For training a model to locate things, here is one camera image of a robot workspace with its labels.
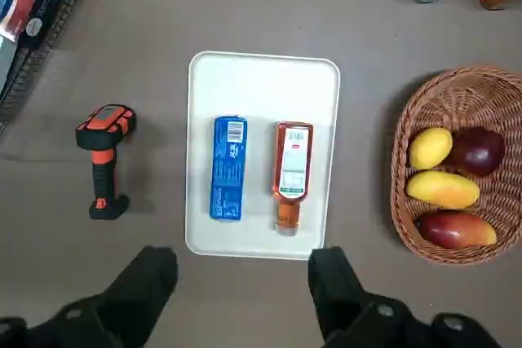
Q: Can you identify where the blue Oreo cookie box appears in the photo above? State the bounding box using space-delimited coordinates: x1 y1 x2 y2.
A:
208 115 249 222

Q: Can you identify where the amber tea beverage bottle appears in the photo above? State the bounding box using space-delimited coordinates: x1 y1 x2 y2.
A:
272 121 315 238

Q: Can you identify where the red yellow mango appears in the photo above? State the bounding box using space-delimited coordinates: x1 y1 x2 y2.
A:
415 210 498 249

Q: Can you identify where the blue red snack box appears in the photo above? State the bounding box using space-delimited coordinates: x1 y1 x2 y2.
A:
0 0 82 50

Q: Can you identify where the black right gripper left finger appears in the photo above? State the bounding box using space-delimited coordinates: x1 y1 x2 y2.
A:
0 246 179 348

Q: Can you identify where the black wire rack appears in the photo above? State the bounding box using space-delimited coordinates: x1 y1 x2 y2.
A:
0 0 106 137

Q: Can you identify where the dark red round fruit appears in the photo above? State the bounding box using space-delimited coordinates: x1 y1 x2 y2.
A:
446 126 506 177

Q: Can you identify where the small yellow mango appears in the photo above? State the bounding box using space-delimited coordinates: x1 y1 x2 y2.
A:
409 127 453 170

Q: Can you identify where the large yellow mango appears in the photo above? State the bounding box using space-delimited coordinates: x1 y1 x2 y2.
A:
405 170 480 209

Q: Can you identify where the orange black barcode scanner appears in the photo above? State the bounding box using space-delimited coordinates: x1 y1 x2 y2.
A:
74 104 138 221

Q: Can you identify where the white plastic tray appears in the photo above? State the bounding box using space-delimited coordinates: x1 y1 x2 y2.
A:
184 51 342 262

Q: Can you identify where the brown wicker basket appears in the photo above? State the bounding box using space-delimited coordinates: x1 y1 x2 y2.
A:
390 65 522 267

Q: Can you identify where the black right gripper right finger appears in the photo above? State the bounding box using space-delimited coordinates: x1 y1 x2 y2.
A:
308 246 502 348

